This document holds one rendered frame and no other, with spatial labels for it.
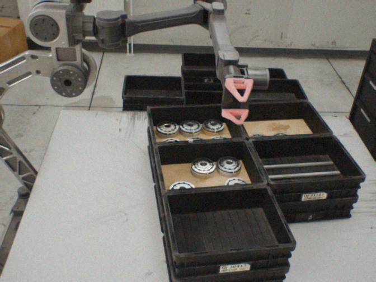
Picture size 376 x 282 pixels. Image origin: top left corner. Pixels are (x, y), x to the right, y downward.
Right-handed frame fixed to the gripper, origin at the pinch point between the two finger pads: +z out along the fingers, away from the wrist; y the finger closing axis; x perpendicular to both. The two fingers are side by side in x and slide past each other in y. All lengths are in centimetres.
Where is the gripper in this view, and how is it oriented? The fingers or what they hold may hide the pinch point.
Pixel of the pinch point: (240, 111)
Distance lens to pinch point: 110.1
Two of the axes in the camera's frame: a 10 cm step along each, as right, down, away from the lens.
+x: -10.0, -0.2, -0.8
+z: 0.5, 5.7, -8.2
